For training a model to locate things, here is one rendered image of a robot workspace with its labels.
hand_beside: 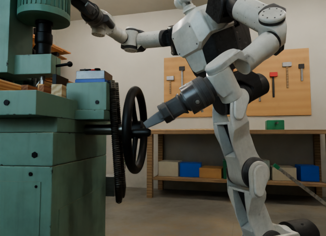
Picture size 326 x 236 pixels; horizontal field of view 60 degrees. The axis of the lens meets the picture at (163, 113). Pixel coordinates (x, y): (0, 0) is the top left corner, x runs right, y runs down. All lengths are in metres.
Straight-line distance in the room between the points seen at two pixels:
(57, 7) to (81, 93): 0.33
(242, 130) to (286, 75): 2.91
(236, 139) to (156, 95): 3.07
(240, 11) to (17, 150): 0.83
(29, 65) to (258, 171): 1.01
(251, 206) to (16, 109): 1.03
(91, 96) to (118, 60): 3.70
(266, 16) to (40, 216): 0.85
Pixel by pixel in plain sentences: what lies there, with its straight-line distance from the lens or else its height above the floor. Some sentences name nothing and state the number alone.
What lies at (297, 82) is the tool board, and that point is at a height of 1.48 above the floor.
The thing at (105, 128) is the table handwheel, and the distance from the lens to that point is 0.96.
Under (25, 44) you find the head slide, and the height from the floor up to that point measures 1.13.
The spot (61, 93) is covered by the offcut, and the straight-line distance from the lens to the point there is 0.87.
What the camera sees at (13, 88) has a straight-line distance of 0.94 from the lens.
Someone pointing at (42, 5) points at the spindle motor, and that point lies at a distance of 1.08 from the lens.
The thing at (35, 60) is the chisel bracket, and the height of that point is 1.05.
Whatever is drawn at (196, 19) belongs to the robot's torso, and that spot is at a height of 1.26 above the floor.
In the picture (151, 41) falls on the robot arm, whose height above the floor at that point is 1.30.
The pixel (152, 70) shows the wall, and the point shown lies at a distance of 4.38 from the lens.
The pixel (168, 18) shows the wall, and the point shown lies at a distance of 4.56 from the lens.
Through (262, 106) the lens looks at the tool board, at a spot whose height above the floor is 1.18.
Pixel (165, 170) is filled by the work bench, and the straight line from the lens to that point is 3.77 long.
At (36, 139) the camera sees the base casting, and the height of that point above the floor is 0.78.
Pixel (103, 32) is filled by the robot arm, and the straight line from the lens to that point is 1.45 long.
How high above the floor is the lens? 0.79
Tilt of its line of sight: 4 degrees up
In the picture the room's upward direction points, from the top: straight up
